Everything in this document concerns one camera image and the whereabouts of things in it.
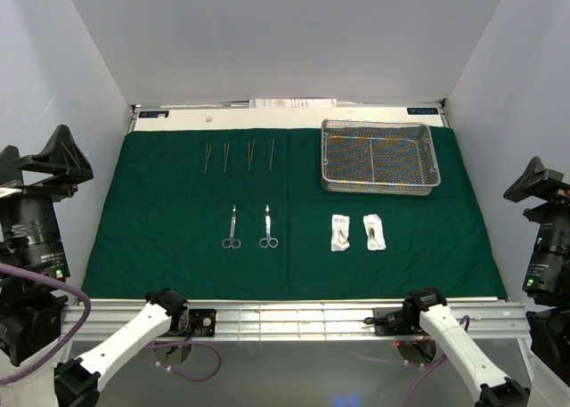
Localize steel tweezers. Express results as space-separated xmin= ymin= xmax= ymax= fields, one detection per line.
xmin=268 ymin=138 xmax=275 ymax=172
xmin=248 ymin=140 xmax=256 ymax=171
xmin=204 ymin=143 xmax=212 ymax=175
xmin=224 ymin=142 xmax=231 ymax=174

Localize green surgical cloth wrap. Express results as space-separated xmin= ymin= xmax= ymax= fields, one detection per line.
xmin=83 ymin=127 xmax=506 ymax=301

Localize plastic packet black yellow part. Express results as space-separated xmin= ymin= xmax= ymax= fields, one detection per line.
xmin=363 ymin=214 xmax=387 ymax=251

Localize metal mesh instrument tray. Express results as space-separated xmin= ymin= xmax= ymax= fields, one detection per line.
xmin=321 ymin=119 xmax=441 ymax=196

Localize plastic packet printed label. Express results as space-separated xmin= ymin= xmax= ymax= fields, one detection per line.
xmin=330 ymin=215 xmax=350 ymax=252

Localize steel surgical scissors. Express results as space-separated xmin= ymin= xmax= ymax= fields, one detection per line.
xmin=259 ymin=205 xmax=279 ymax=249

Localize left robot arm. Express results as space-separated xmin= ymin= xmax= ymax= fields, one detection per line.
xmin=1 ymin=125 xmax=189 ymax=406

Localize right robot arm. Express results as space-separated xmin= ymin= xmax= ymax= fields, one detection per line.
xmin=402 ymin=157 xmax=569 ymax=406

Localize left blue label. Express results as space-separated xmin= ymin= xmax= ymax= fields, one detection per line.
xmin=138 ymin=110 xmax=169 ymax=118

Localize blue label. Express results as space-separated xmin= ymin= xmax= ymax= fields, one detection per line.
xmin=138 ymin=110 xmax=169 ymax=118
xmin=406 ymin=107 xmax=439 ymax=115

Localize right blue label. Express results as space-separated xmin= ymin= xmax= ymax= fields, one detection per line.
xmin=406 ymin=107 xmax=439 ymax=115

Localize white paper sheet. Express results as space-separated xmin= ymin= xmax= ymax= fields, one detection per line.
xmin=249 ymin=98 xmax=337 ymax=109

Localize aluminium front rail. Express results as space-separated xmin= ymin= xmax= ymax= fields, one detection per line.
xmin=72 ymin=297 xmax=530 ymax=342

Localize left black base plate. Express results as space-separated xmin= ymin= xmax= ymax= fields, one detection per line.
xmin=184 ymin=309 xmax=217 ymax=338

